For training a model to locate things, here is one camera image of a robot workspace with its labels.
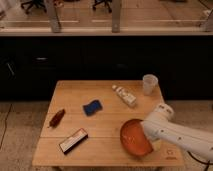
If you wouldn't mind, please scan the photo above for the orange ceramic bowl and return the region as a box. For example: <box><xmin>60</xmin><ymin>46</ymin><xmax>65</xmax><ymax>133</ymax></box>
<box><xmin>120</xmin><ymin>119</ymin><xmax>153</xmax><ymax>157</ymax></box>

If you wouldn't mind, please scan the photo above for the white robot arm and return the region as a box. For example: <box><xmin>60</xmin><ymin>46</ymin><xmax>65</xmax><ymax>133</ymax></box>
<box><xmin>141</xmin><ymin>103</ymin><xmax>213</xmax><ymax>161</ymax></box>

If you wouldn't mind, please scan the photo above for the white tube bottle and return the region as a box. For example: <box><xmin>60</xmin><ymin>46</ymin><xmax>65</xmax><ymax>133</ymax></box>
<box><xmin>112</xmin><ymin>85</ymin><xmax>136</xmax><ymax>107</ymax></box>

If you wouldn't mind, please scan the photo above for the blue sponge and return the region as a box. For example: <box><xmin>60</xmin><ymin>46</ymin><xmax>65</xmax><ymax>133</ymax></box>
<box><xmin>83</xmin><ymin>100</ymin><xmax>103</xmax><ymax>116</ymax></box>

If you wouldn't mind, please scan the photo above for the clear plastic cup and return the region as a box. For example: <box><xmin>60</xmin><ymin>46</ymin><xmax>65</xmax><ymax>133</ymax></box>
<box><xmin>143</xmin><ymin>74</ymin><xmax>158</xmax><ymax>96</ymax></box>

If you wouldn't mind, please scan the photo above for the wooden table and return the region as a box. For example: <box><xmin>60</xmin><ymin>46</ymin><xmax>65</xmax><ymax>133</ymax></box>
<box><xmin>32</xmin><ymin>80</ymin><xmax>183</xmax><ymax>168</ymax></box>

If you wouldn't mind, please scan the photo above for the brown sausage toy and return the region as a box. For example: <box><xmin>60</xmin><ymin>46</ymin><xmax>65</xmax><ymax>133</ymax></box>
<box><xmin>49</xmin><ymin>109</ymin><xmax>65</xmax><ymax>128</ymax></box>

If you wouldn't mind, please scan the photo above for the dark cabinet counter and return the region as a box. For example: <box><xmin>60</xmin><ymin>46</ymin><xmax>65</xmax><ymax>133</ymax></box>
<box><xmin>0</xmin><ymin>34</ymin><xmax>213</xmax><ymax>101</ymax></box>

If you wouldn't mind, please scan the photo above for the black office chair right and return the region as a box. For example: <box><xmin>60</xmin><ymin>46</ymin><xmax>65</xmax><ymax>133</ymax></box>
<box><xmin>91</xmin><ymin>0</ymin><xmax>113</xmax><ymax>14</ymax></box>

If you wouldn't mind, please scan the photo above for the black office chair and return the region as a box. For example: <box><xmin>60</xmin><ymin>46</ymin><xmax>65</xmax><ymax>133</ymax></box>
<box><xmin>20</xmin><ymin>0</ymin><xmax>46</xmax><ymax>14</ymax></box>
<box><xmin>91</xmin><ymin>0</ymin><xmax>113</xmax><ymax>14</ymax></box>

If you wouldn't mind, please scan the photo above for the black office chair left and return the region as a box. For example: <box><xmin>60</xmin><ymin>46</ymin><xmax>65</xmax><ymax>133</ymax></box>
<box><xmin>20</xmin><ymin>0</ymin><xmax>46</xmax><ymax>14</ymax></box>

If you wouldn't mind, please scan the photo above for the black cable on floor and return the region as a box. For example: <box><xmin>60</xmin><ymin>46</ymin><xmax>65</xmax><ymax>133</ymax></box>
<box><xmin>187</xmin><ymin>150</ymin><xmax>213</xmax><ymax>171</ymax></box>

